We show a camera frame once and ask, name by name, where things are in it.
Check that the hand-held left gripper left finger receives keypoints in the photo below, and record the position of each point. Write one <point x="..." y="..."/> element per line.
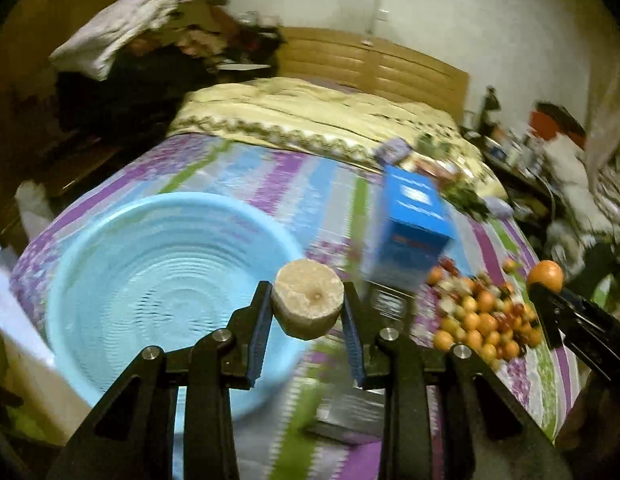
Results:
<point x="260" y="340"/>

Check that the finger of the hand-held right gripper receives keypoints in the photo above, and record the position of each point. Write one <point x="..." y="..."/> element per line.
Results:
<point x="547" y="315"/>

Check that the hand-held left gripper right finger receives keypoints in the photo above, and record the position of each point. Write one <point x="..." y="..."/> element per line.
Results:
<point x="352" y="340"/>

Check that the orange mandarin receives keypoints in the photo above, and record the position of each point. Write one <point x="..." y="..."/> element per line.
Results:
<point x="544" y="275"/>

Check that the tan round fruit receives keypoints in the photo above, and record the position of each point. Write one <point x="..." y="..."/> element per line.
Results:
<point x="307" y="300"/>

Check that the pile of small mixed fruit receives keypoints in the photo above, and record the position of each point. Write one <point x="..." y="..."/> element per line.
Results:
<point x="477" y="325"/>

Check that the light blue plastic colander basket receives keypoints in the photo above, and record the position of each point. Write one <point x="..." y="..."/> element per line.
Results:
<point x="155" y="285"/>

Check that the cluttered dark desk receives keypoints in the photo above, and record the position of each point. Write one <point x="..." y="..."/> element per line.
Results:
<point x="524" y="185"/>

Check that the blue cardboard box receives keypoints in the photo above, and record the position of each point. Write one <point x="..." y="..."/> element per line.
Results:
<point x="414" y="220"/>

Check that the white draped cloth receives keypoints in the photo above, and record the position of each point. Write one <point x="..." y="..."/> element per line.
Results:
<point x="569" y="170"/>

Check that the green floral cloth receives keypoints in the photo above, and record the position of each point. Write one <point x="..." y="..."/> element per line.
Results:
<point x="459" y="195"/>

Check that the purple striped bedsheet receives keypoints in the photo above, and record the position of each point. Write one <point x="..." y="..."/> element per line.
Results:
<point x="300" y="180"/>

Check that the red bag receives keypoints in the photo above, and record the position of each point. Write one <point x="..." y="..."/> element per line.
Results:
<point x="554" y="122"/>

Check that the small purple tin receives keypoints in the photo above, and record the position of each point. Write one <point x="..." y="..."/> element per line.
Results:
<point x="393" y="151"/>

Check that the dark bottle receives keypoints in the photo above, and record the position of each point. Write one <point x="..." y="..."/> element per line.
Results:
<point x="491" y="105"/>

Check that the cream zigzag-trim quilt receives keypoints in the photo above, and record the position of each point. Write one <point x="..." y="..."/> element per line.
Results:
<point x="315" y="110"/>

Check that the white plastic bag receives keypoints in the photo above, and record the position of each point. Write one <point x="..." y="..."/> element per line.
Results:
<point x="35" y="205"/>

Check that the wooden headboard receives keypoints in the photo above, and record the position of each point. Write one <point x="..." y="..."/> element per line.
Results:
<point x="399" y="70"/>

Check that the dark clothes pile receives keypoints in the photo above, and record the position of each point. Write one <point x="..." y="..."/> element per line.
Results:
<point x="140" y="90"/>

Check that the white folded cloth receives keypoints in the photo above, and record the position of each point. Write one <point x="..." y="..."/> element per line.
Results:
<point x="115" y="25"/>

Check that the wooden wardrobe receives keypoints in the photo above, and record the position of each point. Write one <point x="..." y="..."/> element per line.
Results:
<point x="25" y="50"/>

